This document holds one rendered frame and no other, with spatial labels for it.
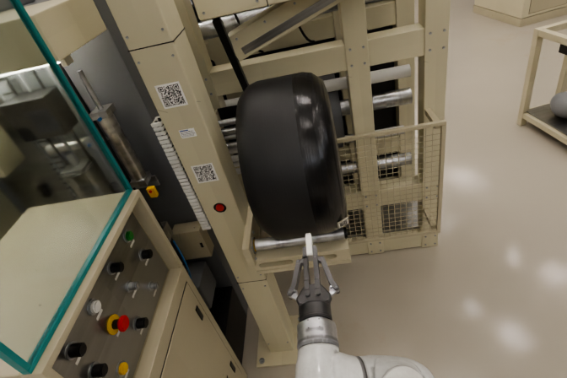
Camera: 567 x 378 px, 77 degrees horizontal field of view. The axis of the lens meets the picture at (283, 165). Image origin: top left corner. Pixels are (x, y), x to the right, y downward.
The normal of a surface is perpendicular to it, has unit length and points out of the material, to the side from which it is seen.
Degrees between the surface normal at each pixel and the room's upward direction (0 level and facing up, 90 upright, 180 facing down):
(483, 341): 0
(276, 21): 90
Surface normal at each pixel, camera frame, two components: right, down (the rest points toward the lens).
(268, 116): -0.19, -0.39
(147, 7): -0.01, 0.58
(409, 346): -0.21, -0.80
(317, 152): 0.14, 0.00
